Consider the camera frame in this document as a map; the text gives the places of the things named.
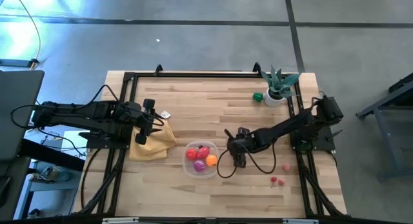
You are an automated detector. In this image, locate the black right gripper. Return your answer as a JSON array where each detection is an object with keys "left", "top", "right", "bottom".
[{"left": 224, "top": 127, "right": 259, "bottom": 169}]

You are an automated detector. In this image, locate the clear plastic tupperware container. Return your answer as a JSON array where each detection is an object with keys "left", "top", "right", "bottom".
[{"left": 182, "top": 139, "right": 219, "bottom": 179}]

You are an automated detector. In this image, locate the green plant in white pot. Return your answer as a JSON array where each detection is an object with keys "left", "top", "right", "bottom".
[{"left": 260, "top": 65, "right": 303, "bottom": 108}]

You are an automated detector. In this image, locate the white printed box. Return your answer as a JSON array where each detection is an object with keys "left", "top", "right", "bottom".
[{"left": 61, "top": 130, "right": 88, "bottom": 161}]

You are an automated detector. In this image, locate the silver bracket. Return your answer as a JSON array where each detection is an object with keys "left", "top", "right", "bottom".
[
  {"left": 102, "top": 217, "right": 139, "bottom": 224},
  {"left": 283, "top": 218, "right": 319, "bottom": 224}
]

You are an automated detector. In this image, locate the purple striped toy cabbage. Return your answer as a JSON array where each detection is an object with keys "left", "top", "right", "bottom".
[{"left": 193, "top": 159, "right": 207, "bottom": 173}]

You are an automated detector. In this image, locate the dark power cable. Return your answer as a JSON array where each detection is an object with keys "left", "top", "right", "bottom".
[{"left": 79, "top": 149, "right": 97, "bottom": 209}]

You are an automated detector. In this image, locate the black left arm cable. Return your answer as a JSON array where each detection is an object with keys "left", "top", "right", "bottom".
[{"left": 10, "top": 84, "right": 166, "bottom": 158}]

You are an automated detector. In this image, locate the black aluminium table frame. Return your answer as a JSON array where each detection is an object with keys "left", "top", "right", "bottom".
[{"left": 73, "top": 61, "right": 348, "bottom": 224}]

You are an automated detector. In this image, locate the dark grey monitor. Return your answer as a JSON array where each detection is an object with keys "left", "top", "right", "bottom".
[{"left": 0, "top": 70, "right": 45, "bottom": 162}]

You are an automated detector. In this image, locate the black side desk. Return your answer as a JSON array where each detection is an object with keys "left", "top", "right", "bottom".
[{"left": 19, "top": 138, "right": 85, "bottom": 172}]

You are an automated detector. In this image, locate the yellow folded cloth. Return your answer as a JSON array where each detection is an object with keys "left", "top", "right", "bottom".
[{"left": 128, "top": 117, "right": 177, "bottom": 162}]

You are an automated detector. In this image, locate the dark blue-grey cart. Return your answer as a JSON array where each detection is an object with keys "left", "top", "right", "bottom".
[{"left": 356, "top": 72, "right": 413, "bottom": 181}]

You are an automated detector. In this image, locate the black floor plate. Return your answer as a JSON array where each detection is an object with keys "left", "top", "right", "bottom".
[{"left": 0, "top": 58, "right": 40, "bottom": 69}]

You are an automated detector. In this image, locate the yellow cable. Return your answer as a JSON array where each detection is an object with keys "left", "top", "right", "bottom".
[{"left": 12, "top": 0, "right": 42, "bottom": 71}]

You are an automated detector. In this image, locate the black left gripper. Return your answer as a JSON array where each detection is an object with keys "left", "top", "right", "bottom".
[{"left": 134, "top": 99, "right": 166, "bottom": 146}]

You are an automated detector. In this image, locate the dark grey cabinet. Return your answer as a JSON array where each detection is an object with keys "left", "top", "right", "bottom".
[{"left": 0, "top": 156, "right": 32, "bottom": 221}]

